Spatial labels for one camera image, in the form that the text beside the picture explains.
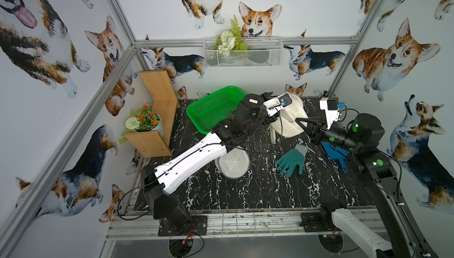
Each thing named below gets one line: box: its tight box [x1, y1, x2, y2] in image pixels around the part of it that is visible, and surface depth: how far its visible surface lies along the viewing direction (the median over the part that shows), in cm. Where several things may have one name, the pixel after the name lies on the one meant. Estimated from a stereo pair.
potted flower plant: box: [125, 103, 162, 132], surface depth 85 cm
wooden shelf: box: [124, 69, 178, 158], surface depth 101 cm
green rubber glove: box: [274, 144, 309, 179], surface depth 93 cm
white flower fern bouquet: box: [212, 14, 249, 57], surface depth 82 cm
